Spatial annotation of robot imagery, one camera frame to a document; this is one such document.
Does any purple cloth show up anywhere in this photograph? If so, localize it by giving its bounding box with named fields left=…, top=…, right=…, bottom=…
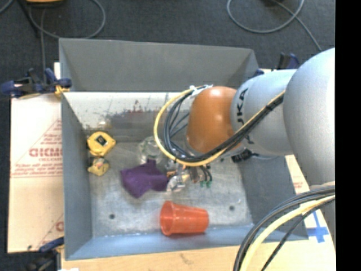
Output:
left=120, top=159, right=170, bottom=199

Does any clear glass jar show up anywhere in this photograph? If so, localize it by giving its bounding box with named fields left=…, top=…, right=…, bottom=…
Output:
left=139, top=137, right=168, bottom=167

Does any orange plastic cup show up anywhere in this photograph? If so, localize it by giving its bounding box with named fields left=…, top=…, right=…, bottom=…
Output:
left=159, top=200, right=210, bottom=237

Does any small yellow toy figure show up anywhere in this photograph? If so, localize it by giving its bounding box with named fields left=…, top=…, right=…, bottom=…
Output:
left=87, top=156, right=111, bottom=177

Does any yellow tape measure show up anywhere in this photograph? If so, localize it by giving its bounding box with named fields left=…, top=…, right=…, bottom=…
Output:
left=86, top=131, right=117, bottom=157

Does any grey metal bin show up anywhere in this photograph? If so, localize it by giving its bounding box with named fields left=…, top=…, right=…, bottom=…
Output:
left=58, top=37, right=310, bottom=261

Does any brown cardboard board red print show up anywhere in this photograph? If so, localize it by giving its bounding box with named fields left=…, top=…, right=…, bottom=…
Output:
left=7, top=91, right=311, bottom=254

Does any black cylinder on white bracket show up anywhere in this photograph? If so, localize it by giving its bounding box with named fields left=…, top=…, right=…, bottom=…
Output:
left=230, top=148, right=252, bottom=164

